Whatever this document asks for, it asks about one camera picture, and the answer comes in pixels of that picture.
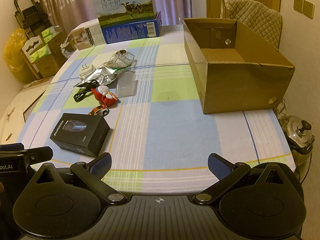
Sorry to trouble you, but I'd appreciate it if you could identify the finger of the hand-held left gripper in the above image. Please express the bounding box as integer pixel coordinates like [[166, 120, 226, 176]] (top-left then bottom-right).
[[24, 146, 53, 167]]

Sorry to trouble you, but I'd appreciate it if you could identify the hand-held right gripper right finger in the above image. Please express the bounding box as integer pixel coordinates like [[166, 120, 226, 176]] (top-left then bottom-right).
[[192, 152, 298, 205]]

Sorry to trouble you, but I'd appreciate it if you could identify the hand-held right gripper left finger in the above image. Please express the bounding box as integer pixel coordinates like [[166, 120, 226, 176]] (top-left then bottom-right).
[[34, 152, 128, 205]]

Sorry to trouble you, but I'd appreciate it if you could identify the black shaver box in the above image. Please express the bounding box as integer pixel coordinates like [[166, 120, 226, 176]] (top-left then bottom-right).
[[49, 113, 110, 158]]

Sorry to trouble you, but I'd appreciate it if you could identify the black cable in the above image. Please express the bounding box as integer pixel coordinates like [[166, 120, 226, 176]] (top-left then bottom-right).
[[73, 79, 99, 103]]

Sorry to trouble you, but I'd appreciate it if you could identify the brown cardboard box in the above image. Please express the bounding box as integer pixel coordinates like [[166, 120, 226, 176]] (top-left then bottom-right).
[[183, 17, 295, 115]]

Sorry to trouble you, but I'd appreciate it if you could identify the silver foil bag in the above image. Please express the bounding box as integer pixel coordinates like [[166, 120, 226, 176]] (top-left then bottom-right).
[[79, 64, 135, 87]]

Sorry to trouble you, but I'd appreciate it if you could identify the white power adapter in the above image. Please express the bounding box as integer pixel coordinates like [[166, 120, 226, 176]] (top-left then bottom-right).
[[78, 61, 95, 79]]

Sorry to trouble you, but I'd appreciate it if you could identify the clear plastic bag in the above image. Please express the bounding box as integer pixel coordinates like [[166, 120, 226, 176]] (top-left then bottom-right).
[[110, 50, 137, 68]]

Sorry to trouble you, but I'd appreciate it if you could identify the white cabinet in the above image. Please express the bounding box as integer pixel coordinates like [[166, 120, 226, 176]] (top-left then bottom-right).
[[0, 80, 53, 147]]

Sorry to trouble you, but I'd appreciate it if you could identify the small toy car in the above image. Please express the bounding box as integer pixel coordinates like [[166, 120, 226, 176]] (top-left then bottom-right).
[[88, 105, 110, 117]]

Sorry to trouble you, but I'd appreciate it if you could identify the checked tablecloth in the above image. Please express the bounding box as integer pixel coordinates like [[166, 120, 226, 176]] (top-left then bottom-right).
[[16, 24, 293, 197]]

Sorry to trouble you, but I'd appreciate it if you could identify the red toy figure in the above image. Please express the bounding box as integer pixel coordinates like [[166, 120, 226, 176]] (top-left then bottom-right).
[[90, 85, 119, 107]]

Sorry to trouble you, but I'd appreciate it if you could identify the steel kettle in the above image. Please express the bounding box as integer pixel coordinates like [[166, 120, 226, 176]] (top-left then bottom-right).
[[282, 115, 315, 159]]

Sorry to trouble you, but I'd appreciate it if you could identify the translucent plastic case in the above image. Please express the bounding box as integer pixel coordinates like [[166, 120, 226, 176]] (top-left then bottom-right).
[[115, 71, 137, 97]]

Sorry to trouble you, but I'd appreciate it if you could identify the open carton of green packs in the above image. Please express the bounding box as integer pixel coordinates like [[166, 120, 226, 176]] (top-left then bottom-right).
[[40, 26, 68, 63], [19, 36, 54, 79]]

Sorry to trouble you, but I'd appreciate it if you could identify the yellow plastic bag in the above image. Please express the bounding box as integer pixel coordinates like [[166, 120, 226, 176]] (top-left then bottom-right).
[[4, 28, 27, 82]]

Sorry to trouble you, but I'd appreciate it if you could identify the crumpled plastic wrapper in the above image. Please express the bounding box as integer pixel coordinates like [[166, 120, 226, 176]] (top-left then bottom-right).
[[60, 36, 75, 59]]

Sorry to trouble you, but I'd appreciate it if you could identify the brown and white product box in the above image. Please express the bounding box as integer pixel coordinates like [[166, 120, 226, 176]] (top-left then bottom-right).
[[66, 21, 105, 52]]

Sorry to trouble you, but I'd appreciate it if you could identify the blue cardboard box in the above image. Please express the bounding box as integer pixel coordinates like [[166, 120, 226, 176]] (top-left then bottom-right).
[[101, 11, 163, 45]]

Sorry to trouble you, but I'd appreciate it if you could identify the black folding cart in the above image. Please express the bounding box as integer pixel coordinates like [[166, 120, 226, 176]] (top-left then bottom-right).
[[14, 0, 54, 43]]

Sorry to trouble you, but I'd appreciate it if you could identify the beige quilted cover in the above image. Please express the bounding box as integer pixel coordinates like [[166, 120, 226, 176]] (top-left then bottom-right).
[[220, 0, 283, 50]]

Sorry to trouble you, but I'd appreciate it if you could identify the cow print milk carton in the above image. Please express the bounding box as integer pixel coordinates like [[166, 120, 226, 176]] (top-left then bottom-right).
[[91, 0, 157, 27]]

